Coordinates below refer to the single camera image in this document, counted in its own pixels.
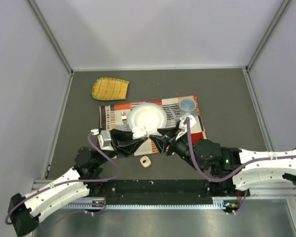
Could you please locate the aluminium frame right post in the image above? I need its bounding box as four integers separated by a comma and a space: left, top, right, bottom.
245, 0, 292, 73

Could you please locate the yellow woven cloth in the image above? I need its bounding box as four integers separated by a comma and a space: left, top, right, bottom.
91, 77, 129, 101

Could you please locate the silver fork pink handle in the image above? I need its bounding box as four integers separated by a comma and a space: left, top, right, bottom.
121, 111, 128, 131

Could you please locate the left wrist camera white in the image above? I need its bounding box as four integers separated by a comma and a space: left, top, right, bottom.
90, 128, 113, 151

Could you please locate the white earbud charging case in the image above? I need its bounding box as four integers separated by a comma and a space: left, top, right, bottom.
140, 156, 151, 168

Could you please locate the aluminium frame post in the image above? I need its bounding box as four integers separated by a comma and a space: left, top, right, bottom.
27, 0, 74, 75
245, 0, 292, 73

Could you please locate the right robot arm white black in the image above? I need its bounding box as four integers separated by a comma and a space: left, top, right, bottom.
150, 127, 296, 196

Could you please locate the colourful patchwork placemat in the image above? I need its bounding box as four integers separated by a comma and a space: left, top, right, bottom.
99, 95, 208, 158

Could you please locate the white round plate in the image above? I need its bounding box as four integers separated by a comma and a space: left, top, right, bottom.
127, 103, 167, 135

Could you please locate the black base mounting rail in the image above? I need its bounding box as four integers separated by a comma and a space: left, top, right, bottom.
103, 179, 245, 205

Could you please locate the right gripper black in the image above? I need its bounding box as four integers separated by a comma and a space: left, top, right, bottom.
150, 126, 204, 173

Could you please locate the aluminium frame front beam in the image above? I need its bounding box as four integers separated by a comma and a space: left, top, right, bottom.
29, 179, 296, 210

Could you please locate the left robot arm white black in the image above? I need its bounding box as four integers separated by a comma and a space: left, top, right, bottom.
5, 129, 148, 237

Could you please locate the light blue mug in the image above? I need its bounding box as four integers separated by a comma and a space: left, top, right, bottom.
179, 98, 196, 116

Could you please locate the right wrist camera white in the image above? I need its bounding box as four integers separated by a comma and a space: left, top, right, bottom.
176, 115, 197, 140

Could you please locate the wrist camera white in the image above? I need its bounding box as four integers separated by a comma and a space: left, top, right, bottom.
176, 115, 197, 140
90, 128, 113, 151

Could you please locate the silver knife pink handle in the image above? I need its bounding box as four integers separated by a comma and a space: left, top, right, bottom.
169, 107, 181, 122

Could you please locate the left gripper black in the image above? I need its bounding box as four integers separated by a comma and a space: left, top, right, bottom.
96, 128, 148, 166

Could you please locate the aluminium frame left post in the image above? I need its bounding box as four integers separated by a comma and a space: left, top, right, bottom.
27, 0, 74, 75

